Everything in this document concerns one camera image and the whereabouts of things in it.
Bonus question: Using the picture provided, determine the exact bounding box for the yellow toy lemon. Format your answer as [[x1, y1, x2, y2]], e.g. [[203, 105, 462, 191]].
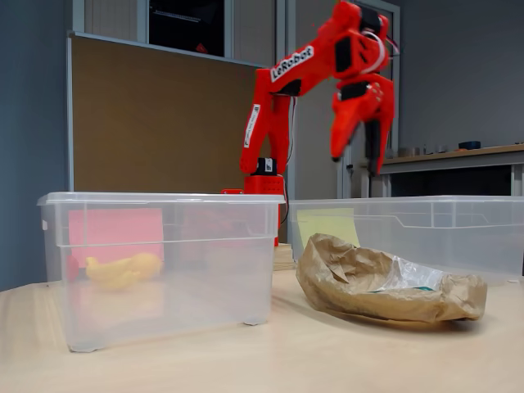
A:
[[130, 252, 165, 282]]

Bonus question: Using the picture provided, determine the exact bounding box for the yellow toy banana bunch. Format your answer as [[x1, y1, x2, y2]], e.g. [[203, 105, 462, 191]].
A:
[[84, 255, 142, 291]]

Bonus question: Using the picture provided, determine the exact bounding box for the clear plastic bin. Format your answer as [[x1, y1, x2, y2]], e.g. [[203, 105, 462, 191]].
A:
[[36, 191, 287, 353], [286, 195, 524, 284]]

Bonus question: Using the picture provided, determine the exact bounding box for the grey cabinet with doors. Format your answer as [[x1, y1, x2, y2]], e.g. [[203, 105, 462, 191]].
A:
[[72, 0, 401, 200]]

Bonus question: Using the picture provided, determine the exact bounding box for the wooden sideboard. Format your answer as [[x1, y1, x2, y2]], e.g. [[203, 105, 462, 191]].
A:
[[359, 142, 524, 198]]

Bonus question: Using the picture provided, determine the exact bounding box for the yellow paper note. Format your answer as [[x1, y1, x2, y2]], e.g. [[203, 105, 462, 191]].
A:
[[296, 207, 361, 249]]

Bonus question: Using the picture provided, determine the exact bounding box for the wooden base block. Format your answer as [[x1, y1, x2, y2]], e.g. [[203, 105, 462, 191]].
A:
[[273, 242, 296, 271]]

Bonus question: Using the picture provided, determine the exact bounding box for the crumpled brown paper bag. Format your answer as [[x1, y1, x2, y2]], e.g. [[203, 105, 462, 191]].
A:
[[295, 233, 488, 325]]

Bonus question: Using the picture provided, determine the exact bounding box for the brown cork pinboard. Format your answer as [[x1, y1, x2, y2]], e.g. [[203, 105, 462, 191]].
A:
[[66, 31, 283, 194]]

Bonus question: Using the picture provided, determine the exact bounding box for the pink paper note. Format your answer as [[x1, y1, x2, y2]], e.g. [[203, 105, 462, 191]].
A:
[[68, 208, 165, 269]]

